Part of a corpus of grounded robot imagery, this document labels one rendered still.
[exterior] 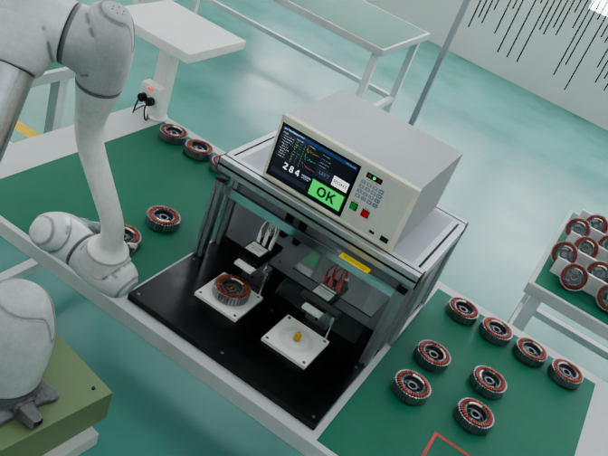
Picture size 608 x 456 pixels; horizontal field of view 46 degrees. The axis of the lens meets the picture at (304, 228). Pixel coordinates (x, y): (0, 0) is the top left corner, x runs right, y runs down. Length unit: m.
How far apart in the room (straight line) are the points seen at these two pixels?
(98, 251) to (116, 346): 1.25
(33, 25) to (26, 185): 1.00
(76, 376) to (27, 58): 0.70
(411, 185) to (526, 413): 0.84
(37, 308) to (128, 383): 1.46
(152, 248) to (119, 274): 0.49
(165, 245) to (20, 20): 1.00
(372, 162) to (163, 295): 0.70
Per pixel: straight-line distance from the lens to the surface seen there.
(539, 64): 8.20
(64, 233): 1.86
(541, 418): 2.37
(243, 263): 2.12
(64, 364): 1.76
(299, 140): 1.99
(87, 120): 1.65
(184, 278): 2.18
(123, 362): 2.96
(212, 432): 2.82
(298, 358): 2.03
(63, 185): 2.49
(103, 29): 1.52
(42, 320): 1.48
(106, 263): 1.80
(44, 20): 1.54
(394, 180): 1.90
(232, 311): 2.10
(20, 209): 2.35
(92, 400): 1.70
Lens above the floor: 2.12
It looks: 32 degrees down
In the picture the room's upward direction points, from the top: 22 degrees clockwise
